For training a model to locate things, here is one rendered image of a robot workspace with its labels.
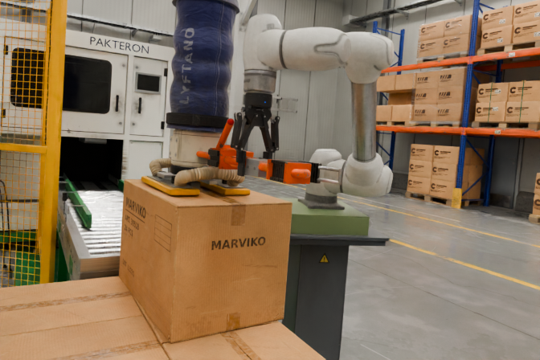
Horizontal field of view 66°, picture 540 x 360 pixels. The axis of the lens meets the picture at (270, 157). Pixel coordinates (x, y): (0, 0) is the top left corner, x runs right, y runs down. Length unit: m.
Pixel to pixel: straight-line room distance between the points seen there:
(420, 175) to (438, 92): 1.82
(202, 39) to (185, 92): 0.19
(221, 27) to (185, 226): 0.69
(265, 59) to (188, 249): 0.58
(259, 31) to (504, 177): 9.28
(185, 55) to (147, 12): 9.91
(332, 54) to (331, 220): 0.95
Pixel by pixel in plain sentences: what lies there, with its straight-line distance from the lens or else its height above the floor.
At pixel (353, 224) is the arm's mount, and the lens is 1.90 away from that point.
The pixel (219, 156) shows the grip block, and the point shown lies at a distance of 1.27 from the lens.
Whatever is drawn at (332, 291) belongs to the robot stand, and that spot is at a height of 0.46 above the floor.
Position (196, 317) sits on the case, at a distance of 1.34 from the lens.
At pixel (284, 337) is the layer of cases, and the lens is 1.40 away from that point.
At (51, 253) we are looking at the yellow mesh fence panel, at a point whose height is 0.42.
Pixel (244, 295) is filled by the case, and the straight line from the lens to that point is 1.39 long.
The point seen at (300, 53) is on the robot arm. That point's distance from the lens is 1.10.
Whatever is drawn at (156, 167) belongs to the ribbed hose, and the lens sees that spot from 1.63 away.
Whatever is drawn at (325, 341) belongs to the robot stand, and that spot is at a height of 0.22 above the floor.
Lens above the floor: 1.16
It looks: 3 degrees down
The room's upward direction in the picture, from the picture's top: 4 degrees clockwise
